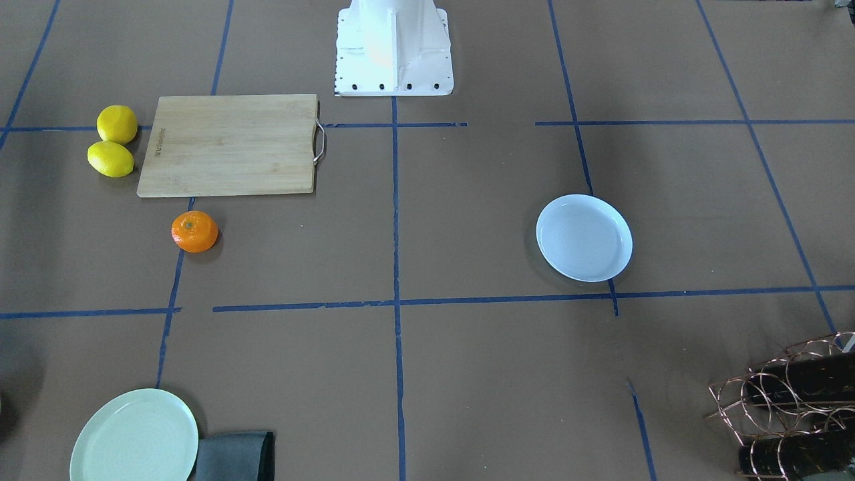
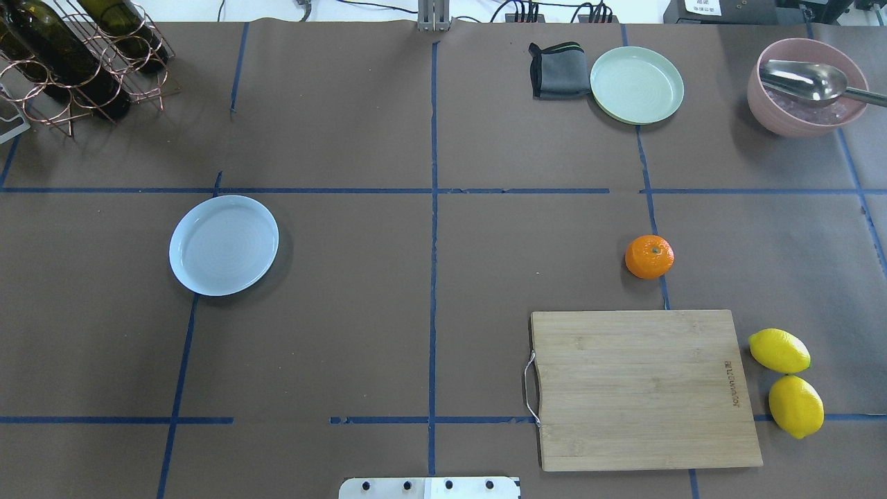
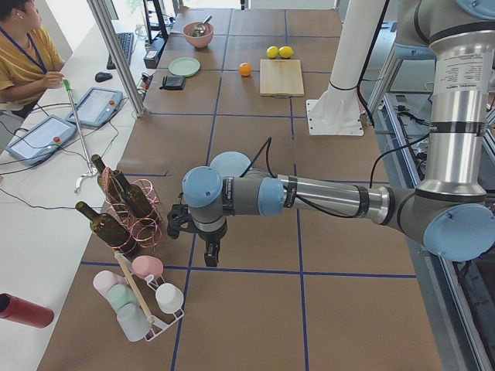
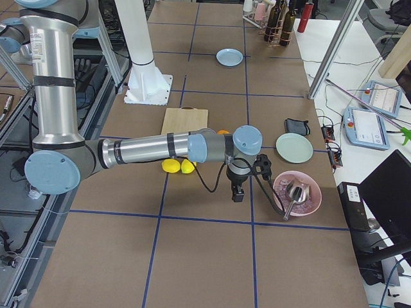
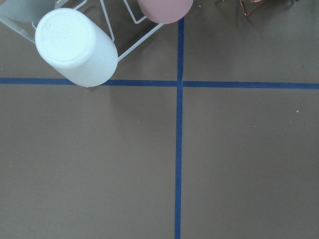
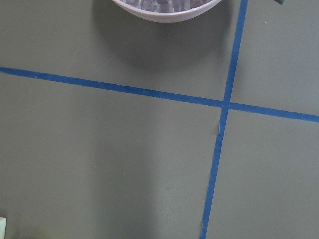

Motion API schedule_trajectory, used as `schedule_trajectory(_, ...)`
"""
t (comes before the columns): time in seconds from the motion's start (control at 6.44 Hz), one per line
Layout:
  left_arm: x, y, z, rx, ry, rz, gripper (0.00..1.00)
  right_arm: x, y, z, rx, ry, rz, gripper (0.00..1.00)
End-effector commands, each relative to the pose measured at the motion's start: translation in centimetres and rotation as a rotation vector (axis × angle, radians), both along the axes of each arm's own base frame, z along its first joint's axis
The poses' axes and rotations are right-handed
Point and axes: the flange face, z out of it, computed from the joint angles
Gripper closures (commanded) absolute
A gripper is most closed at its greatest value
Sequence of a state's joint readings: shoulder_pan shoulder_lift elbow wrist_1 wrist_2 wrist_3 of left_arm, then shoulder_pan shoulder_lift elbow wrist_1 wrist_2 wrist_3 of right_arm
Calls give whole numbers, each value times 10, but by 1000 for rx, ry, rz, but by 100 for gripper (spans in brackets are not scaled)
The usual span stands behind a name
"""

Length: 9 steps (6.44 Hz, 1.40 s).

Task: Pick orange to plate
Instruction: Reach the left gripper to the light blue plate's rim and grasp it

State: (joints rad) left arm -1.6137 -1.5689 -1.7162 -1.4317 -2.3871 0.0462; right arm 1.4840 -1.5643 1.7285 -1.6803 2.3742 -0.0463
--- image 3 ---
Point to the mint green cup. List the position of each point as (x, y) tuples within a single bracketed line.
[(118, 296)]

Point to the orange fruit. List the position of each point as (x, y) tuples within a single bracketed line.
[(245, 69)]

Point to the pale blue cup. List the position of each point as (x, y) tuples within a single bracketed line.
[(133, 322)]

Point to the pale pink cup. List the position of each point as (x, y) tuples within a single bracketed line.
[(104, 280)]

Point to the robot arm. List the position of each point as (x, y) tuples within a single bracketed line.
[(445, 212)]

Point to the bamboo cutting board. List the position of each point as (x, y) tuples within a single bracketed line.
[(281, 78)]

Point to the teach pendant tablet far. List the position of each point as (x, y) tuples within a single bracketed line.
[(96, 107)]

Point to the metal scoop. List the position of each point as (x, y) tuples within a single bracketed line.
[(200, 28)]

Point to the white wire cup rack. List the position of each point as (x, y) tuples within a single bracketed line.
[(148, 287)]

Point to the black keyboard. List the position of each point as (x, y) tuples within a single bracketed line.
[(126, 42)]

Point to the green plate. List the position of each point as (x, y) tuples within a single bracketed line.
[(184, 66)]

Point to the wooden cup rack handle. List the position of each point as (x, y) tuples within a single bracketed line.
[(125, 265)]

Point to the teach pendant tablet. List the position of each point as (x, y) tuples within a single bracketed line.
[(39, 143), (96, 107)]

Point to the teach pendant tablet near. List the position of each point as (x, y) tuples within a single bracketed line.
[(39, 143)]

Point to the black computer mouse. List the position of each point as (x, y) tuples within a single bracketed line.
[(102, 76)]

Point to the white camera stand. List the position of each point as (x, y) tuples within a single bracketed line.
[(337, 111)]

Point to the person in yellow shirt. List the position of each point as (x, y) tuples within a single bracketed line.
[(30, 61)]

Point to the dark green wine bottle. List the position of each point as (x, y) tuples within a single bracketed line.
[(107, 228), (106, 181), (136, 200)]

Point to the aluminium frame post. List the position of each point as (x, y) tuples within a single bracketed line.
[(104, 23)]

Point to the grabber stick green handle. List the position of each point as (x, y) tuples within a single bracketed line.
[(91, 169)]

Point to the yellow lemon far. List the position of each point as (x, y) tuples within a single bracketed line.
[(272, 52)]

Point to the pink bowl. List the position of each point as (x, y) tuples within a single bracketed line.
[(195, 39)]

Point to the red thermos bottle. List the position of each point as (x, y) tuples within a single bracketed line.
[(25, 312)]

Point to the white cup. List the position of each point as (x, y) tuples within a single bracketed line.
[(169, 298)]

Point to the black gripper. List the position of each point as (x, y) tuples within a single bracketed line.
[(211, 236)]

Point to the dark grey folded cloth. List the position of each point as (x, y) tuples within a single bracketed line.
[(170, 82)]

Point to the copper wire bottle rack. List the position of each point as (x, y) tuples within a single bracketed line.
[(147, 236)]

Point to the yellow lemon near board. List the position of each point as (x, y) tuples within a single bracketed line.
[(285, 52)]

